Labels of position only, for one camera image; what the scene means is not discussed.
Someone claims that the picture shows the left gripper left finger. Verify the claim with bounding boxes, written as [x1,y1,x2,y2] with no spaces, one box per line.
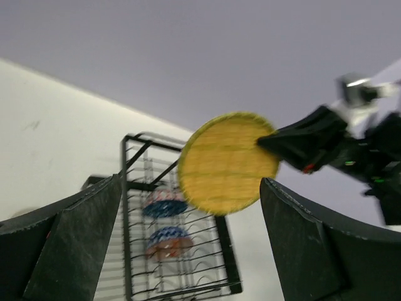
[1,174,122,300]

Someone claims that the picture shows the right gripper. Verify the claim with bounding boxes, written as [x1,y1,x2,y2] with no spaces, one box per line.
[257,105,400,188]

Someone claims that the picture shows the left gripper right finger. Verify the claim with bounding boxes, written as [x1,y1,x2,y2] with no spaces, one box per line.
[260,178,400,301]

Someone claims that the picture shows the yellow woven round plate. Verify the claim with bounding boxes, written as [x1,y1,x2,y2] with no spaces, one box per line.
[177,112,280,216]

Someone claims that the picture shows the orange patterned bowl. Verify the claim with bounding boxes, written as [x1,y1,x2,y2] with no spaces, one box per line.
[145,226,194,261]

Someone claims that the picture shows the blue patterned bowl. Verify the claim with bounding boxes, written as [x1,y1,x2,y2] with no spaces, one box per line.
[142,189,188,219]

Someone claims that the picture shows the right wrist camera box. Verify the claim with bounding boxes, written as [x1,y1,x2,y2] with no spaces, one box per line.
[330,73,400,127]

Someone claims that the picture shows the black wire dish rack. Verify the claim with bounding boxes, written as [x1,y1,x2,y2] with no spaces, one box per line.
[95,132,242,300]

